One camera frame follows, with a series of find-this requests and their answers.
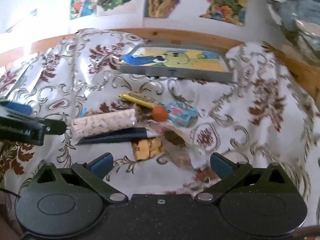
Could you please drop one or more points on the light blue snack packet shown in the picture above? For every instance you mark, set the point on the light blue snack packet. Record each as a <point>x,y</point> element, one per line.
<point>181,114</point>

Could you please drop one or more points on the clear packet with brown snack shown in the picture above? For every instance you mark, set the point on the clear packet with brown snack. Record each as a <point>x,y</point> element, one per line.
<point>176,140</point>

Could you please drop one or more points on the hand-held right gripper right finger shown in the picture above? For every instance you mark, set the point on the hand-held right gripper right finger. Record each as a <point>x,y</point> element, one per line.
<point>220,165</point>

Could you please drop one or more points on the clear plastic bag with cloth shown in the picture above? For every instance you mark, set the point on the clear plastic bag with cloth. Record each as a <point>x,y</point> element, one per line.
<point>295,12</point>

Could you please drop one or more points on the small orange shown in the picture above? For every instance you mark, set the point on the small orange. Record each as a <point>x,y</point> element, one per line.
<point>159,113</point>

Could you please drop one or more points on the yellow snack bar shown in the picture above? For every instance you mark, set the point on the yellow snack bar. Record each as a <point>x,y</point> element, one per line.
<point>140,99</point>

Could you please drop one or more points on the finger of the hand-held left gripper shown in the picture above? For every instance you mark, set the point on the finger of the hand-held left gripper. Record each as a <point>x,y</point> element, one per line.
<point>55,127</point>
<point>18,108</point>

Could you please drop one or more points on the dark navy snack packet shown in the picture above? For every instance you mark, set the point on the dark navy snack packet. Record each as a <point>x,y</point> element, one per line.
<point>112,137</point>

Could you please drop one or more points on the white floral printed blanket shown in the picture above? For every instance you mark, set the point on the white floral printed blanket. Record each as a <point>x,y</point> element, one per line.
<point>230,130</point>

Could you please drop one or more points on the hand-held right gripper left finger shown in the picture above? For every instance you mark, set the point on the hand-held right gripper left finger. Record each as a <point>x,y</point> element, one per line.
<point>101,164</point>

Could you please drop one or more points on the gold foil snack packet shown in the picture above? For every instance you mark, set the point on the gold foil snack packet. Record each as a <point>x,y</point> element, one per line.
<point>146,150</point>

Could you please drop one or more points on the wooden bed frame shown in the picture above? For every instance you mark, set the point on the wooden bed frame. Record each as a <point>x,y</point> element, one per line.
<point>175,33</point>

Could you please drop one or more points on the grey tray with painted picture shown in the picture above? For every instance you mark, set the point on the grey tray with painted picture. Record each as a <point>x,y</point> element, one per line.
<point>175,73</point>

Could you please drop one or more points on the colourful flowers wall poster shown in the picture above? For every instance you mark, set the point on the colourful flowers wall poster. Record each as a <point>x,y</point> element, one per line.
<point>225,2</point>

